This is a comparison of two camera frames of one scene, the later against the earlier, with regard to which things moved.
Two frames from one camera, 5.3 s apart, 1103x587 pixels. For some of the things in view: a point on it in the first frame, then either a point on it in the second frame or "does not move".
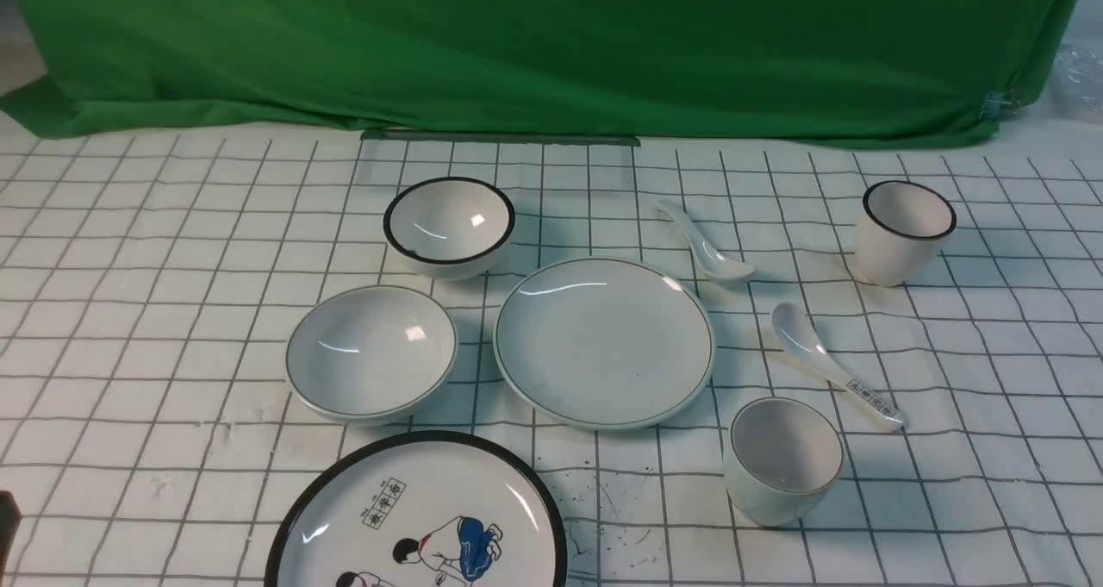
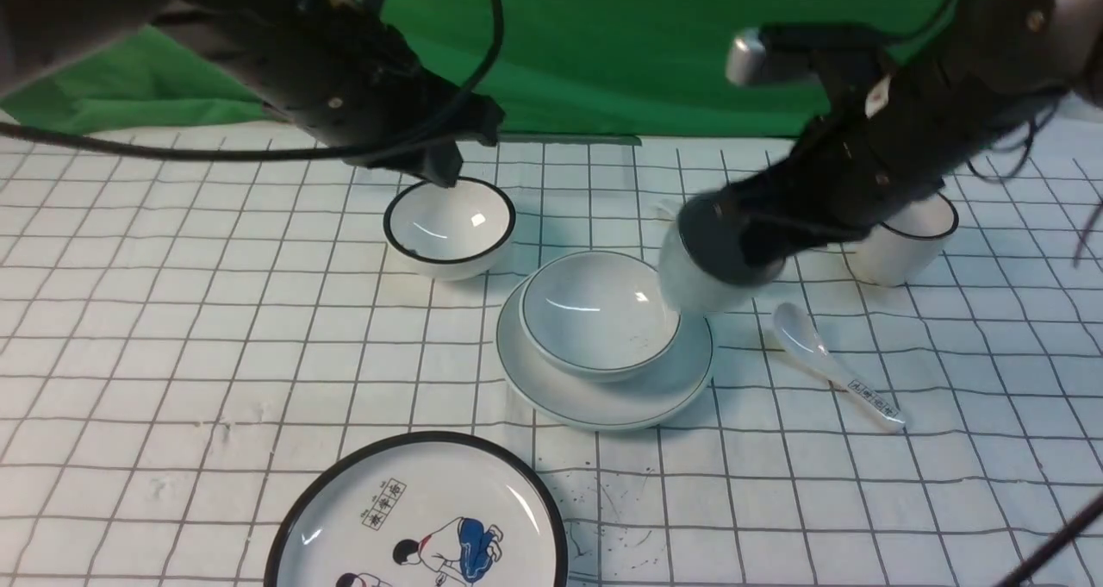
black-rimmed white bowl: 448,227 does not move
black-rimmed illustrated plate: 426,509 does not move
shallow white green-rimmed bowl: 370,352 to 595,316
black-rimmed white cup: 900,227 does not move
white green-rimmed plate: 605,344 does not move
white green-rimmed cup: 782,459 to 689,291
